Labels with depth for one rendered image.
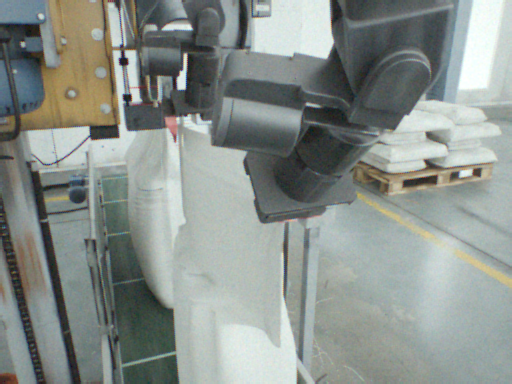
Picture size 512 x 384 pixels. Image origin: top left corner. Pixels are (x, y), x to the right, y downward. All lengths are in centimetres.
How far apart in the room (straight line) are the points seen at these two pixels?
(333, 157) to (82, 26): 68
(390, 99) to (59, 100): 74
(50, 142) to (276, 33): 253
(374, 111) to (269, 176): 14
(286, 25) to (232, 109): 450
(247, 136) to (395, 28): 12
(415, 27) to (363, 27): 3
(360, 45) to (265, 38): 442
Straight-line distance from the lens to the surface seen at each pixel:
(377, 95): 27
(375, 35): 26
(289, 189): 38
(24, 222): 105
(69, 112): 92
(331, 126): 30
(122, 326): 136
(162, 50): 71
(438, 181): 388
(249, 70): 29
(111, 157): 375
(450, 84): 656
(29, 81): 74
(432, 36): 27
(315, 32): 562
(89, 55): 91
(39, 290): 113
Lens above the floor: 119
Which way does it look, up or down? 21 degrees down
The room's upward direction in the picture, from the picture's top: straight up
